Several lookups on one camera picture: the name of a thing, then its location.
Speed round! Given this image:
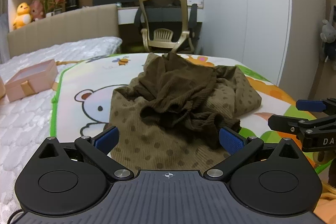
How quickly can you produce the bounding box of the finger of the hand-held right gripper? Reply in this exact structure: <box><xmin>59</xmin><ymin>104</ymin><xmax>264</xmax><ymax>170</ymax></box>
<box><xmin>296</xmin><ymin>97</ymin><xmax>336</xmax><ymax>115</ymax></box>
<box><xmin>268</xmin><ymin>112</ymin><xmax>336</xmax><ymax>133</ymax></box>

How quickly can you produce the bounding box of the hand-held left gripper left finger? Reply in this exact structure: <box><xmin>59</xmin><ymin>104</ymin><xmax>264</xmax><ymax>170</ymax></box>
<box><xmin>38</xmin><ymin>126</ymin><xmax>134</xmax><ymax>183</ymax></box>

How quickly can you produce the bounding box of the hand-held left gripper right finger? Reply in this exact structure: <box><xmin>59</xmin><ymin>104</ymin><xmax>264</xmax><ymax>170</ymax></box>
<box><xmin>205</xmin><ymin>127</ymin><xmax>301</xmax><ymax>183</ymax></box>

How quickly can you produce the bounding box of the brown dotted knit garment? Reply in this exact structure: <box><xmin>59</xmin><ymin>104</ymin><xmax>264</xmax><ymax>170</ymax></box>
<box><xmin>109</xmin><ymin>52</ymin><xmax>263</xmax><ymax>171</ymax></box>

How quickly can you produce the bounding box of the cartoon animal printed blanket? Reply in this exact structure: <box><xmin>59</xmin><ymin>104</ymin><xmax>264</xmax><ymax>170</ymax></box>
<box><xmin>50</xmin><ymin>52</ymin><xmax>336</xmax><ymax>188</ymax></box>

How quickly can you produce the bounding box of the grey rabbit plush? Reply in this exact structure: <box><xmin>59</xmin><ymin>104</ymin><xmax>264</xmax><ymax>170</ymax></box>
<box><xmin>320</xmin><ymin>5</ymin><xmax>336</xmax><ymax>69</ymax></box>

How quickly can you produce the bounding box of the pink gift box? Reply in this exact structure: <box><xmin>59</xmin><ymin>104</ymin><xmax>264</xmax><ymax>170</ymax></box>
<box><xmin>4</xmin><ymin>59</ymin><xmax>59</xmax><ymax>102</ymax></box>

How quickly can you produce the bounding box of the beige padded headboard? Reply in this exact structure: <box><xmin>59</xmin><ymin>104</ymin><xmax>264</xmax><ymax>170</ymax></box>
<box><xmin>7</xmin><ymin>4</ymin><xmax>121</xmax><ymax>59</ymax></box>

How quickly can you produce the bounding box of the beige mesh office chair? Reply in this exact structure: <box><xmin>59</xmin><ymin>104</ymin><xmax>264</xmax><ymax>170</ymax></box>
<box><xmin>134</xmin><ymin>0</ymin><xmax>198</xmax><ymax>54</ymax></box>

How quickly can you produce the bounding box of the potted plant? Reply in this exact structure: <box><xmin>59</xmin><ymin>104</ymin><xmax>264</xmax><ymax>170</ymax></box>
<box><xmin>43</xmin><ymin>0</ymin><xmax>66</xmax><ymax>17</ymax></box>

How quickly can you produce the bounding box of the pink plush toy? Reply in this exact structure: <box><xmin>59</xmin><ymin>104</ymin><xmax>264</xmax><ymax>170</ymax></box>
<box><xmin>29</xmin><ymin>0</ymin><xmax>45</xmax><ymax>21</ymax></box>

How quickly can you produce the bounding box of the yellow duck plush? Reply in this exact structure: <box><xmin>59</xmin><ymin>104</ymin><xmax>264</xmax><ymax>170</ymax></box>
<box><xmin>13</xmin><ymin>2</ymin><xmax>33</xmax><ymax>30</ymax></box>

